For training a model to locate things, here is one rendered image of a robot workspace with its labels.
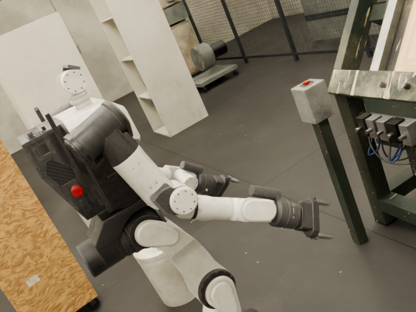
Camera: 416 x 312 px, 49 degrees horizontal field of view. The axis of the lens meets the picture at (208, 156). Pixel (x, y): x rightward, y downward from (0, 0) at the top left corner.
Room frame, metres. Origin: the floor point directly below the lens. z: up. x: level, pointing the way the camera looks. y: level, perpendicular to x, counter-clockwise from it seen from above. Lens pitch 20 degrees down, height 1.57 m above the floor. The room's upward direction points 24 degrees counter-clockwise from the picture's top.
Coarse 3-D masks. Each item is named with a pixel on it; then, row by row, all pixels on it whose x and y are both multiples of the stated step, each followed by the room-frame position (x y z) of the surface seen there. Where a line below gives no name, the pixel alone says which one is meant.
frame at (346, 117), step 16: (336, 96) 2.16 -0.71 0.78; (352, 112) 2.09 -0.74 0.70; (352, 128) 2.12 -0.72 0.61; (352, 144) 2.16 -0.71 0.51; (368, 144) 2.10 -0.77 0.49; (368, 160) 2.10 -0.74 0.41; (368, 176) 2.11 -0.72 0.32; (384, 176) 2.11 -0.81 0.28; (400, 176) 2.21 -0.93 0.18; (368, 192) 2.15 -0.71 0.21; (384, 192) 2.11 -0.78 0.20; (400, 192) 2.13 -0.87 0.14; (384, 208) 2.06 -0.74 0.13; (400, 208) 1.95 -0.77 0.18; (384, 224) 2.10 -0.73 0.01
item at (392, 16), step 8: (392, 0) 1.98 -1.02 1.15; (400, 0) 1.96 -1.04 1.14; (392, 8) 1.96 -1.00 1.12; (400, 8) 1.96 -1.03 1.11; (384, 16) 1.99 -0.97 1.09; (392, 16) 1.95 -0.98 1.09; (384, 24) 1.97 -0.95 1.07; (392, 24) 1.94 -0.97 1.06; (384, 32) 1.96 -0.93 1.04; (392, 32) 1.94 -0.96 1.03; (384, 40) 1.94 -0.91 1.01; (392, 40) 1.94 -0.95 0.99; (376, 48) 1.97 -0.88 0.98; (384, 48) 1.92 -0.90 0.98; (376, 56) 1.95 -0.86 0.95; (384, 56) 1.92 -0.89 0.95; (376, 64) 1.93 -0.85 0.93; (384, 64) 1.92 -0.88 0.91
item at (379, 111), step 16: (368, 112) 1.92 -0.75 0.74; (384, 112) 1.82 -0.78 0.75; (400, 112) 1.73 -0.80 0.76; (368, 128) 1.79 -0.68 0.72; (384, 128) 1.70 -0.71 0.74; (400, 128) 1.61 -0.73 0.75; (384, 144) 1.88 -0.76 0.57; (400, 144) 1.66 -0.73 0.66; (384, 160) 1.71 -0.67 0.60; (400, 160) 1.66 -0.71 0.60
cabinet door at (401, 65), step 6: (414, 0) 1.89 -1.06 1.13; (414, 6) 1.87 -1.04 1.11; (414, 12) 1.86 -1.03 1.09; (414, 18) 1.85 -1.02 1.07; (408, 24) 1.87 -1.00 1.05; (414, 24) 1.84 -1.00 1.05; (408, 30) 1.85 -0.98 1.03; (414, 30) 1.82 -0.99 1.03; (408, 36) 1.84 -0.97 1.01; (414, 36) 1.81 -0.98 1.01; (402, 42) 1.86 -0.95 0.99; (408, 42) 1.83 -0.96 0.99; (414, 42) 1.80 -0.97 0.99; (402, 48) 1.84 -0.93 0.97; (408, 48) 1.82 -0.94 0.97; (414, 48) 1.79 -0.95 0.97; (402, 54) 1.83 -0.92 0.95; (408, 54) 1.80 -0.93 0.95; (414, 54) 1.77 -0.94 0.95; (402, 60) 1.82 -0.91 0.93; (408, 60) 1.79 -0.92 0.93; (414, 60) 1.76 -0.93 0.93; (396, 66) 1.84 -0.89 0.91; (402, 66) 1.81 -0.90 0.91; (408, 66) 1.78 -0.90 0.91; (414, 66) 1.75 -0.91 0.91
